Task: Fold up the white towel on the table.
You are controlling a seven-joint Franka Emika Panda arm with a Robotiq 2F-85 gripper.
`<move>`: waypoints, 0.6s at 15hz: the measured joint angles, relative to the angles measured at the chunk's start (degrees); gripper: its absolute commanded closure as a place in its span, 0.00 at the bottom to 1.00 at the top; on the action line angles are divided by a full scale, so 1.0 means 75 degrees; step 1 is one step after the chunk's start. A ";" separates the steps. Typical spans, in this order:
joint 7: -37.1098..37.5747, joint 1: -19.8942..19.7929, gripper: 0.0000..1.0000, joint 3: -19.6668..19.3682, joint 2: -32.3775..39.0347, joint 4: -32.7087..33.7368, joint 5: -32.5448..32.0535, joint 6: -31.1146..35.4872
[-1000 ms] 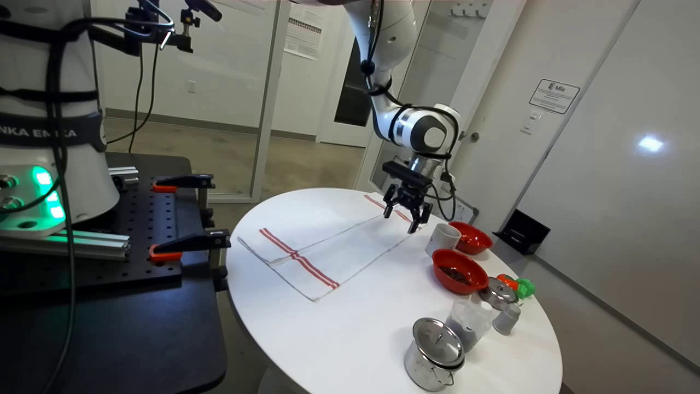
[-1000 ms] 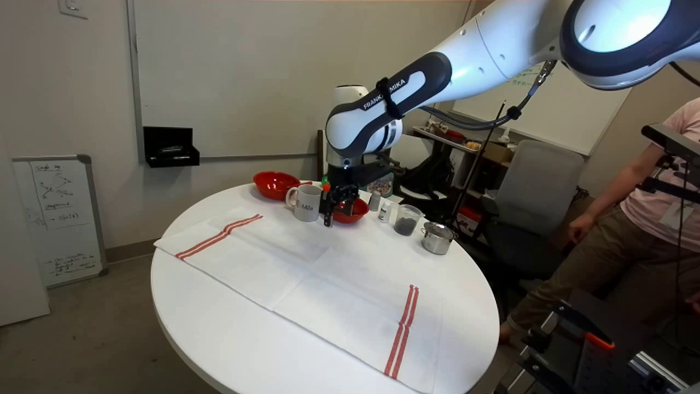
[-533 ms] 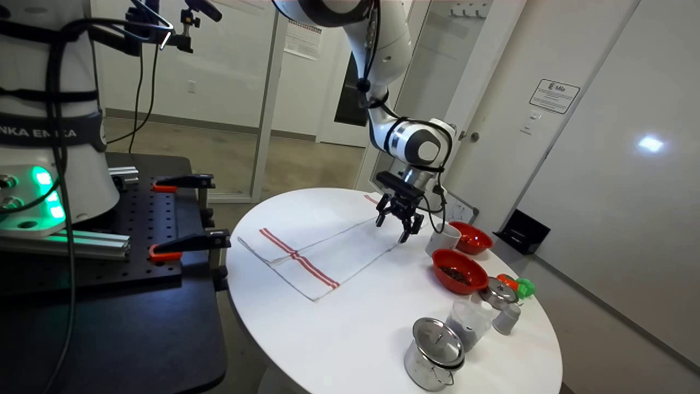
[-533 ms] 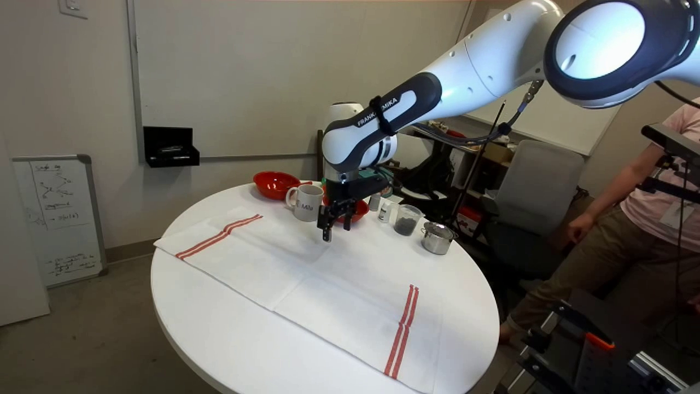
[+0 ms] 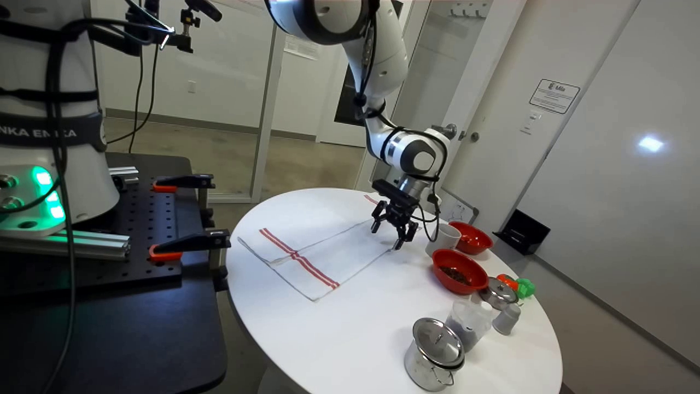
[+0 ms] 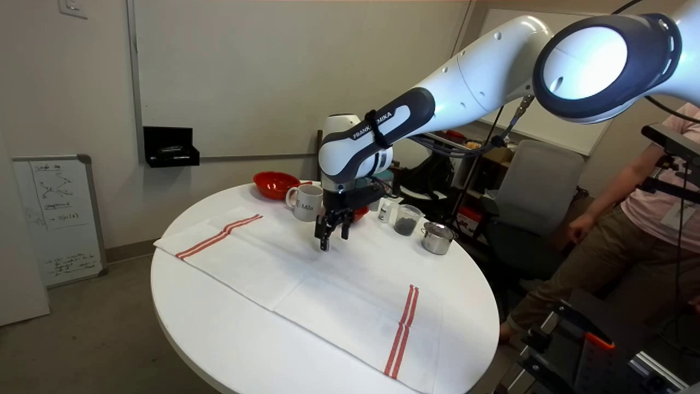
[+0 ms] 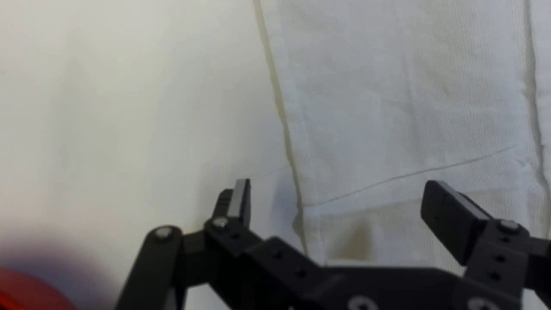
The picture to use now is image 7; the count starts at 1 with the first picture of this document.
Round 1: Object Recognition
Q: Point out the red bowl with dark beans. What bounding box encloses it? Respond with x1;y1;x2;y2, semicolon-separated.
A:
0;269;78;310

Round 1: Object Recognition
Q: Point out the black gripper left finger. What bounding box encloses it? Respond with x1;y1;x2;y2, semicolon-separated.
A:
114;178;312;310

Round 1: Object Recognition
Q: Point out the white towel with red stripes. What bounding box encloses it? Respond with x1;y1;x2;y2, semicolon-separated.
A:
252;0;551;310

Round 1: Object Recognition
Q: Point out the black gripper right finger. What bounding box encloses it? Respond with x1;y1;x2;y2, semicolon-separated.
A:
420;180;551;310

